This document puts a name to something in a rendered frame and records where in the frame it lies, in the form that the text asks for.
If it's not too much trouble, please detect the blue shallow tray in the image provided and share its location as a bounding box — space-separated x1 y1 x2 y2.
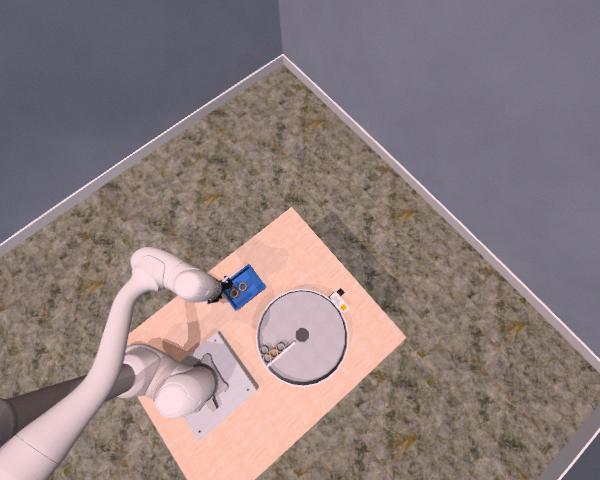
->
223 264 267 311

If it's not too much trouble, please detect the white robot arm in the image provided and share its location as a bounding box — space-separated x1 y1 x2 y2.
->
0 247 228 480

